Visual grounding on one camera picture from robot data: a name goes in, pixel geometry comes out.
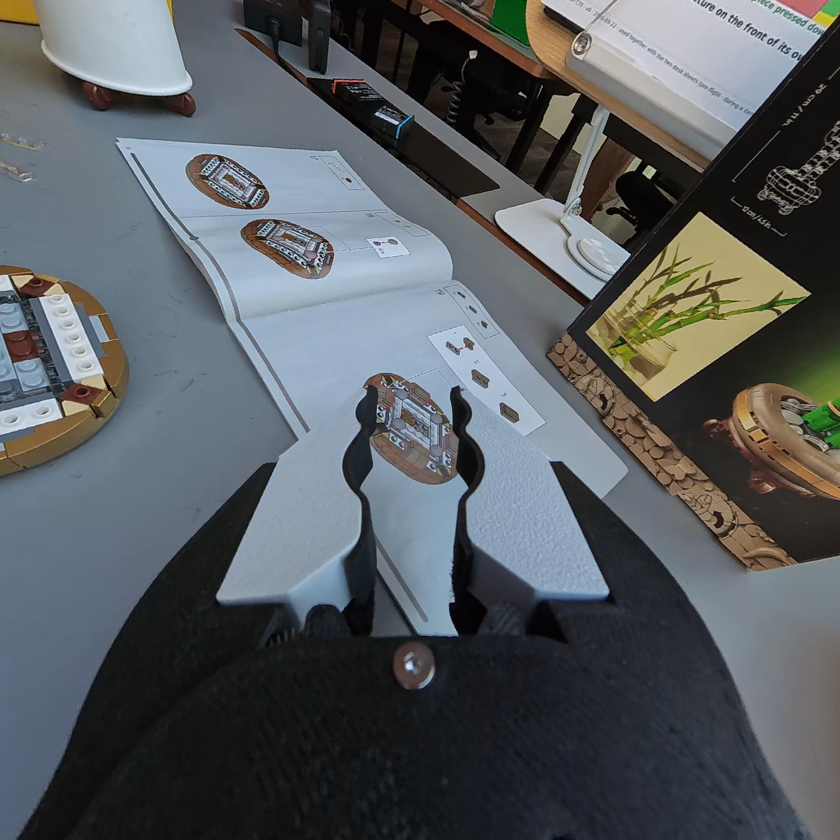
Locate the clear lego piece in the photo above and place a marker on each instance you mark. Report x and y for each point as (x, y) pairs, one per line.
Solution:
(14, 169)
(19, 140)

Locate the round wooden table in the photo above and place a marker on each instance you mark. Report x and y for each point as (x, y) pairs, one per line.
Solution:
(548, 46)

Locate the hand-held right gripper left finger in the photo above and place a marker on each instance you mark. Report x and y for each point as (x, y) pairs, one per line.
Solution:
(295, 525)

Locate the lego instruction booklet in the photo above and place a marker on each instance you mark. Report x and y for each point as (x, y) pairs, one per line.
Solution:
(295, 275)

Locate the black office chair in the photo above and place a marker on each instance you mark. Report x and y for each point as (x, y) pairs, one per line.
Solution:
(646, 197)

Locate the white desk lamp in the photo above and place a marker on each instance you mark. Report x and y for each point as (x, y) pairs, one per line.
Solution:
(538, 223)

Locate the round lego base model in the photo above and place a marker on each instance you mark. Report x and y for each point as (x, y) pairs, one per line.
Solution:
(59, 341)

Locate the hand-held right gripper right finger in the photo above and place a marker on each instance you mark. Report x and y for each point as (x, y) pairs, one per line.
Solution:
(525, 525)

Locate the yellow plastic bin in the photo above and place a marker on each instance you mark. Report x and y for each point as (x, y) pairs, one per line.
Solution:
(16, 10)

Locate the white paper cup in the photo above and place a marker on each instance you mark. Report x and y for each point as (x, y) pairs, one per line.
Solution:
(111, 39)

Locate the printed paper sheet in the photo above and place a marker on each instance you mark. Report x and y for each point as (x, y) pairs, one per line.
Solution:
(695, 39)

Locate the black battery orange label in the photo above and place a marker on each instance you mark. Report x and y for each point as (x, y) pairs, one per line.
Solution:
(351, 89)

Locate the black battery blue label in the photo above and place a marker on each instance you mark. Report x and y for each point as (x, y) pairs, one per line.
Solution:
(392, 121)

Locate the green panel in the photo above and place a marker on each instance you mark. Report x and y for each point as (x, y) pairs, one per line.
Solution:
(515, 16)

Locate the brown round lego piece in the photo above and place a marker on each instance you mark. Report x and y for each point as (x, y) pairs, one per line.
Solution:
(181, 103)
(100, 96)

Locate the black lego set box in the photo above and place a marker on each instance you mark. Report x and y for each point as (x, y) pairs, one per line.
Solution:
(722, 407)

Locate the black upright device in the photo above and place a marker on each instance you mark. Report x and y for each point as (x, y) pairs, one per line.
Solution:
(319, 36)

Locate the black charger box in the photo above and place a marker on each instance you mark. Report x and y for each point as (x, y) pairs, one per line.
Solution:
(272, 10)

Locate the black desk pad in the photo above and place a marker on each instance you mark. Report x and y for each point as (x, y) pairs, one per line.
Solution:
(446, 164)

